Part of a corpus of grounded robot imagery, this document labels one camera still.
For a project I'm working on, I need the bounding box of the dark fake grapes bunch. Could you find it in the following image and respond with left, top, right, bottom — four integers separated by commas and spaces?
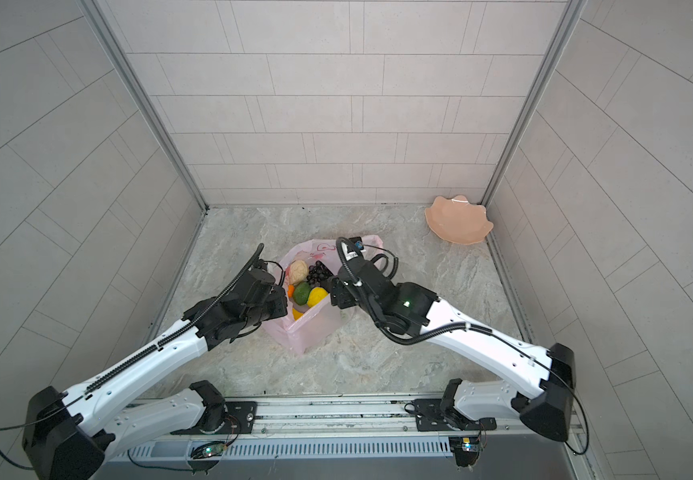
306, 260, 334, 288

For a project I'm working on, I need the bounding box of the pink plastic bag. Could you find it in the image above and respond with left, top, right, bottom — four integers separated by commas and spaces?
262, 239, 347, 355

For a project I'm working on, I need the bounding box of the pink scalloped plate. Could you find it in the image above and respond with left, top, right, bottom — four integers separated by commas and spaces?
424, 195, 493, 245

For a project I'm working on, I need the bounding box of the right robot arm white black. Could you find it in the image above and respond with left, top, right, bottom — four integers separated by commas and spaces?
332, 237, 579, 442

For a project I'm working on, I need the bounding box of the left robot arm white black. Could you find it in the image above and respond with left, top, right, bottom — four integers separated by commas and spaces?
22, 252, 288, 479

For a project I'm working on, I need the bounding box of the yellow fake lemon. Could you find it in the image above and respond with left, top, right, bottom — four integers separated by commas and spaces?
306, 287, 330, 308

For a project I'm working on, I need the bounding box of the green fake fruit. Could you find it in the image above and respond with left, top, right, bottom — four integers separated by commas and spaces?
292, 281, 312, 306

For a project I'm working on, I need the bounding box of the beige fake potato fruit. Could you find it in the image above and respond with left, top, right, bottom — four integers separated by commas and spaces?
288, 260, 310, 286

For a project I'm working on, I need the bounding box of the left circuit board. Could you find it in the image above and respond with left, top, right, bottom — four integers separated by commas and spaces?
190, 441, 226, 460

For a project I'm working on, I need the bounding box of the circuit board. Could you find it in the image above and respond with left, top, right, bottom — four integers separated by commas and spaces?
190, 441, 226, 460
448, 437, 481, 468

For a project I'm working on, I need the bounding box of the white vent grille strip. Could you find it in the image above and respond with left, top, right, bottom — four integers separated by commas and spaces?
118, 436, 452, 464

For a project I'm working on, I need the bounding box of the right circuit board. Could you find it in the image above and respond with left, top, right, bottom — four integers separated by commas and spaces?
448, 437, 481, 468

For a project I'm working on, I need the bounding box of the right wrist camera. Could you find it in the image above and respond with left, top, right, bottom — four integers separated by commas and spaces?
342, 237, 364, 260

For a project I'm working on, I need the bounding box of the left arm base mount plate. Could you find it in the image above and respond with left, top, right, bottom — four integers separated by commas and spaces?
170, 401, 258, 437

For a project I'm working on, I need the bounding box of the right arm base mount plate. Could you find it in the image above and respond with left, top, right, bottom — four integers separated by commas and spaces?
404, 398, 497, 432

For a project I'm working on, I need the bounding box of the aluminium rail frame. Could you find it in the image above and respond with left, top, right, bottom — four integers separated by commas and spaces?
111, 392, 584, 445

